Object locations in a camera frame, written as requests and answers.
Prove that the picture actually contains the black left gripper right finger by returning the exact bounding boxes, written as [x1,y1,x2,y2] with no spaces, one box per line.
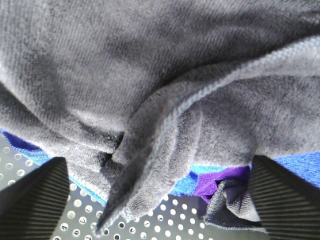
[248,155,320,240]

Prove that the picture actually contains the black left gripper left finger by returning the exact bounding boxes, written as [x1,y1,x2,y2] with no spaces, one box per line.
[0,157,70,240]

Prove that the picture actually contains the dark grey towel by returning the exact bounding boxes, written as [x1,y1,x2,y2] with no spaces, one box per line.
[0,0,320,236]

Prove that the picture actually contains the blue towel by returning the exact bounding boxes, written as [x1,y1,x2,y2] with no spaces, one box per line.
[0,129,320,197]

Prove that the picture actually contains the purple cloth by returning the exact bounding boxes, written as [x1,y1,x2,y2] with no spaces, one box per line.
[192,165,251,204]

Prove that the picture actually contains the grey perforated plastic basket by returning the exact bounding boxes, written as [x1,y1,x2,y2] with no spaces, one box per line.
[0,135,269,240]

